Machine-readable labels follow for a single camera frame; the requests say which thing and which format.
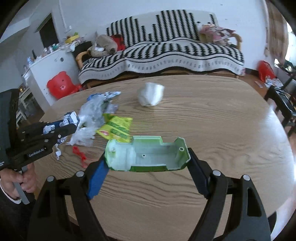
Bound clear plastic wrap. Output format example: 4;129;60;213
67;99;118;147

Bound red bag on floor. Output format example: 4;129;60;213
257;60;275;83

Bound green plastic toy car shell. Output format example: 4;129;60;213
104;136;191;172

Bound yellow-green popcorn bag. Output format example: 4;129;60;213
96;113;132;143

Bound red bear-shaped stool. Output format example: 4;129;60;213
47;71;83;99

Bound brown plush toy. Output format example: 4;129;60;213
87;35;118;58

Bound white cabinet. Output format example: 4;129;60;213
23;49;79;111

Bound red plastic scrap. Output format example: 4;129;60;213
72;146;88;168

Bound pink floral pillow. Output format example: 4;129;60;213
197;24;235;45

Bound black chair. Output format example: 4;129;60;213
264;77;295;137

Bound person's left hand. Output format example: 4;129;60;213
1;163;37;200

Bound white crumpled paper bag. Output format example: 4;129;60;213
137;82;165;107

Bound blue silver foil wrapper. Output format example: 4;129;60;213
87;91;121;101

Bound red cushion on sofa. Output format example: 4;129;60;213
111;34;126;51

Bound black white striped sofa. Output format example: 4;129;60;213
78;9;245;84

